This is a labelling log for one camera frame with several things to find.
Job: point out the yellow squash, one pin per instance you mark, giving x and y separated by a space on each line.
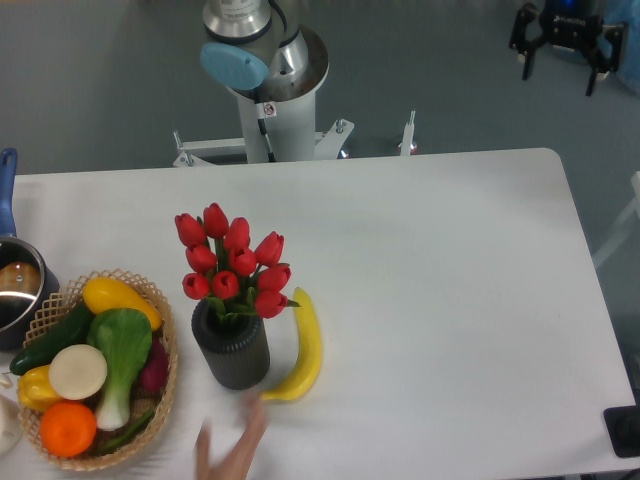
104 293

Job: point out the dark green cucumber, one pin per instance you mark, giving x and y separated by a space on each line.
70 330

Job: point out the blurred human hand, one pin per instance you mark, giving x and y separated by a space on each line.
237 462

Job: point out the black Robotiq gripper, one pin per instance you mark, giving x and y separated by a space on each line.
572 25

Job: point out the green bok choy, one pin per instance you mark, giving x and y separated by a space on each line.
124 338

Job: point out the green chili pepper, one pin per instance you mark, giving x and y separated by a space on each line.
115 443

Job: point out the dark grey ribbed vase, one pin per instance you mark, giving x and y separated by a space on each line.
237 353

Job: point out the yellow bell pepper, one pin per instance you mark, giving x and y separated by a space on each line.
35 391

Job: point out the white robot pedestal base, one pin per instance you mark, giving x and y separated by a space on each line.
271 132

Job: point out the white object left edge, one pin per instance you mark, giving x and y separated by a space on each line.
10 424

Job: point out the blue saucepan with handle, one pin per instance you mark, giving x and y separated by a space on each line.
26 280

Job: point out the red tulip bouquet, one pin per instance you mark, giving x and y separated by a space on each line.
230 276

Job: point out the black device at table edge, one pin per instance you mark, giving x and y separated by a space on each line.
623 429

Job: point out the purple sweet potato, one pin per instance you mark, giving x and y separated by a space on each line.
154 374

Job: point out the woven wicker basket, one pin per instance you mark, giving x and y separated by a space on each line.
57 306

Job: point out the white frame right edge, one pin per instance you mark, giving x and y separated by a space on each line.
621 228

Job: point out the yellow banana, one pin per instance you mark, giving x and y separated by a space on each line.
306 370

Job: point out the orange fruit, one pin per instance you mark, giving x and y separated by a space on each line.
68 429

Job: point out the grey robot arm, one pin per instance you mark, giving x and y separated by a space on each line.
247 37

